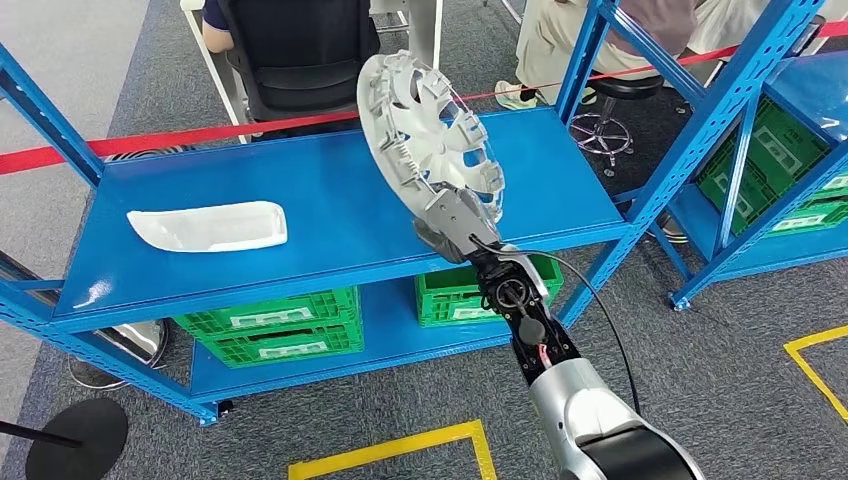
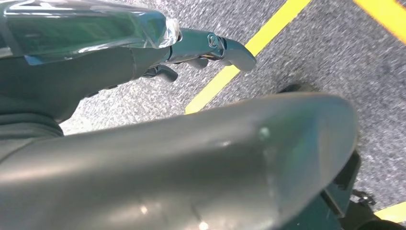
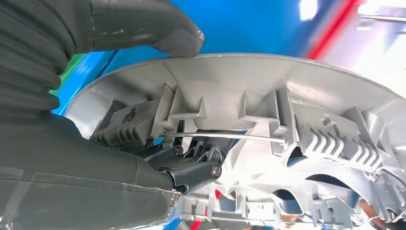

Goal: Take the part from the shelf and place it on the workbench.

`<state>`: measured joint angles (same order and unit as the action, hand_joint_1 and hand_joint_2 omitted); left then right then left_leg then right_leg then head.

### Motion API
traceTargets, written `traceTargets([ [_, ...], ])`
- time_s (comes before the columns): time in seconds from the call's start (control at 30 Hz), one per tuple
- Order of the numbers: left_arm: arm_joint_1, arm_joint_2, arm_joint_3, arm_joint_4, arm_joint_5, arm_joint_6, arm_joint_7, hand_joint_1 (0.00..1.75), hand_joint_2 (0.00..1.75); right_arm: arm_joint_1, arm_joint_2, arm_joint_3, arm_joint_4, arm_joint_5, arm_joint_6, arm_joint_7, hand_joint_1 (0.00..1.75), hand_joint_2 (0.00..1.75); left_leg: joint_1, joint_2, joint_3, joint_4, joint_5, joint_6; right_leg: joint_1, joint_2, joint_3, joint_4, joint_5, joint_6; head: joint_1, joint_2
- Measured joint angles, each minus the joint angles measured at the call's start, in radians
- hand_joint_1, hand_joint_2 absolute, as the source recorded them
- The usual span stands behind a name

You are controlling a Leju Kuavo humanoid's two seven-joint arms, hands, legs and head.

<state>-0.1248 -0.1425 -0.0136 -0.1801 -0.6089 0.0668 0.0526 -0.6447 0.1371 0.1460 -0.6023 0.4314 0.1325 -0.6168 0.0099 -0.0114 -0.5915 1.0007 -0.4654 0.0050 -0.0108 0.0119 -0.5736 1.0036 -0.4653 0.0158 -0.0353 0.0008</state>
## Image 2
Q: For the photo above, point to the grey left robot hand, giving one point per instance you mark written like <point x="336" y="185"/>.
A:
<point x="190" y="174"/>

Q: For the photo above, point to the dark robot leg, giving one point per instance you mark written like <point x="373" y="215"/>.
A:
<point x="342" y="190"/>

